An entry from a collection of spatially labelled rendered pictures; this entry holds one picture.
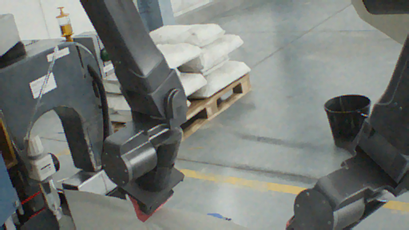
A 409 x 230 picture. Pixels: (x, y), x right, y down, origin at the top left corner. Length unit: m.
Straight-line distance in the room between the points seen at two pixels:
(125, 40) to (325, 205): 0.33
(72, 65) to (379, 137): 0.65
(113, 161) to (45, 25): 5.32
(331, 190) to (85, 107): 0.63
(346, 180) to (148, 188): 0.37
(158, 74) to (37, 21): 5.25
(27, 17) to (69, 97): 4.87
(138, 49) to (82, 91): 0.37
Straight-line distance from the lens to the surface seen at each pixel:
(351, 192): 0.59
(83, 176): 1.14
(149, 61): 0.76
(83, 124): 1.11
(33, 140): 0.97
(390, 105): 0.57
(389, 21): 1.03
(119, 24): 0.72
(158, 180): 0.86
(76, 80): 1.08
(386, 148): 0.61
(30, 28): 5.94
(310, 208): 0.61
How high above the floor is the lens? 1.52
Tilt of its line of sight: 20 degrees down
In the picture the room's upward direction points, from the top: 12 degrees counter-clockwise
